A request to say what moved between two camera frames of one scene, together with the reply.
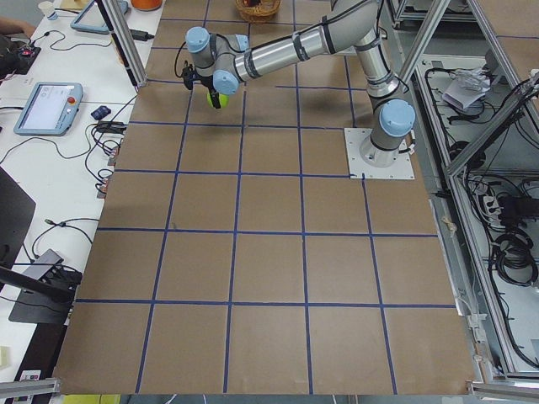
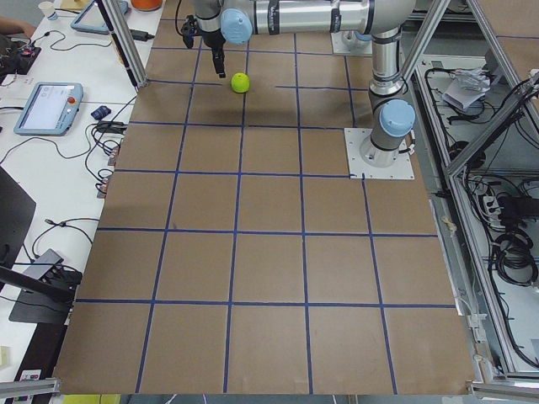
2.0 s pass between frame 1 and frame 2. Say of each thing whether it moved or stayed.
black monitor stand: stayed
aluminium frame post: stayed
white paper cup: stayed
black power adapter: stayed
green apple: moved
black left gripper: moved
